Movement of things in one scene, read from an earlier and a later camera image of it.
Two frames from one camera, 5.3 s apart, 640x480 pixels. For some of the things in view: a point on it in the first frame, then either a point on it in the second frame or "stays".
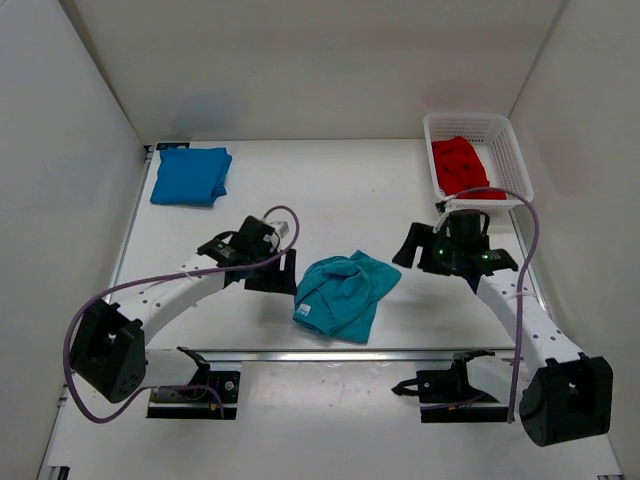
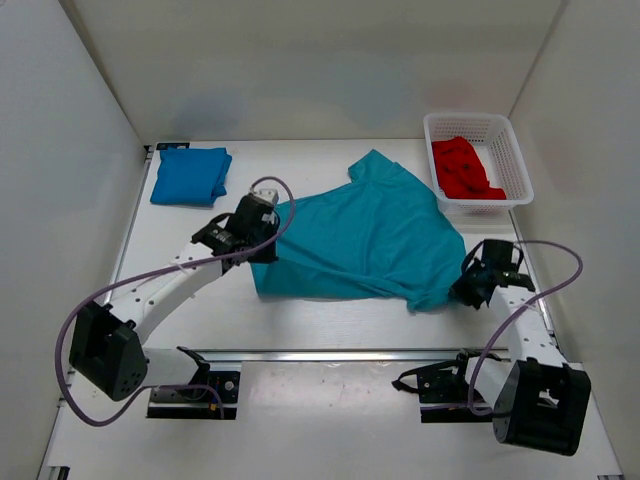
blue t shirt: x=190 y=176 stays
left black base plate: x=213 y=396 stays
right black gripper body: x=448 y=250 to x=465 y=286
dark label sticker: x=166 y=145 stays
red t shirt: x=459 y=168 stays
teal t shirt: x=338 y=295 to x=376 y=237
